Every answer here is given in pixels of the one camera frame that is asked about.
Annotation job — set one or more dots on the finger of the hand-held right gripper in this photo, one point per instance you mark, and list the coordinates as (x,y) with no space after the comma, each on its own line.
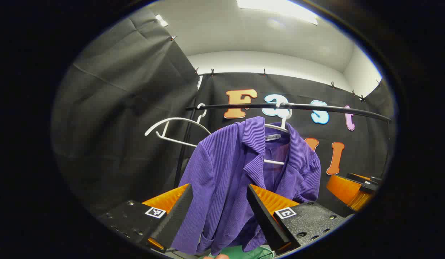
(343,189)
(361,202)

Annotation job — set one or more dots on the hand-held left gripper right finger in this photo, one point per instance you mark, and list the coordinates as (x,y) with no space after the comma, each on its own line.
(265,219)

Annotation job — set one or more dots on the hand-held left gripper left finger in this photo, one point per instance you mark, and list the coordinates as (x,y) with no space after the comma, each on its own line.
(175,216)

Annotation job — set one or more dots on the green laundry hamper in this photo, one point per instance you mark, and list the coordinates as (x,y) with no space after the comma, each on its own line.
(244,253)

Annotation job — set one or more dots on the purple ribbed jacket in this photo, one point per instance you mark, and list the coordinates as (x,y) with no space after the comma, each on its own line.
(222,172)

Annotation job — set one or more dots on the white plastic clothes hanger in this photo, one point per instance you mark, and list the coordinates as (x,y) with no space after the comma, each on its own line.
(284,120)
(175,118)

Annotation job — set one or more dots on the black clothes rack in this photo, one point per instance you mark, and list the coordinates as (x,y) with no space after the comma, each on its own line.
(316,107)

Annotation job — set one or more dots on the black backdrop cloth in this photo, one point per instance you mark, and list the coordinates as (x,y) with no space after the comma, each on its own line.
(118,126)

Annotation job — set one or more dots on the large ceiling light panel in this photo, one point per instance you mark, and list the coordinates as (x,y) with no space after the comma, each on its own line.
(280,9)

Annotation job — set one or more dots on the small ceiling light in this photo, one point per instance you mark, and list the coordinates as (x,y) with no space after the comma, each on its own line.
(162,20)

